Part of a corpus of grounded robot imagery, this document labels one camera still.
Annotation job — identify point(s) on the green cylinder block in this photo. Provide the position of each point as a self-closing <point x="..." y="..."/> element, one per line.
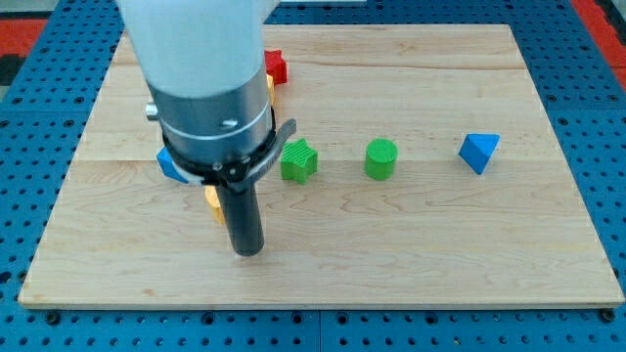
<point x="381" y="155"/>

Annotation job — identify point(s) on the light wooden board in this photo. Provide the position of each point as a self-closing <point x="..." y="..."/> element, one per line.
<point x="435" y="235"/>

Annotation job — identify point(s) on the blue block behind arm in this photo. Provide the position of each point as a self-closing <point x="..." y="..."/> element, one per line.
<point x="166" y="165"/>

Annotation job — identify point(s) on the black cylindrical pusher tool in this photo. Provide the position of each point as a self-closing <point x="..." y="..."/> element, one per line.
<point x="242" y="217"/>

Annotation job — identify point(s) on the blue triangle block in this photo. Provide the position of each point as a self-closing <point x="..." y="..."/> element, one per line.
<point x="477" y="149"/>

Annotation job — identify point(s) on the yellow block behind arm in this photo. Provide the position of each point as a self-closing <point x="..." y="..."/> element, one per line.
<point x="271" y="88"/>

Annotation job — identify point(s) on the green star block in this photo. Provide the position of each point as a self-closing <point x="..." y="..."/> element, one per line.
<point x="299" y="161"/>

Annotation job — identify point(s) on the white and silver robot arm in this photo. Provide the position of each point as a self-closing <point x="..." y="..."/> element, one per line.
<point x="203" y="61"/>

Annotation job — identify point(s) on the red star block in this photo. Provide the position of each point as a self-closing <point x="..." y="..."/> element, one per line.
<point x="276" y="66"/>

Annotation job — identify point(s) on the yellow heart block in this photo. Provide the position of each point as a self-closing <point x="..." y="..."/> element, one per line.
<point x="214" y="204"/>

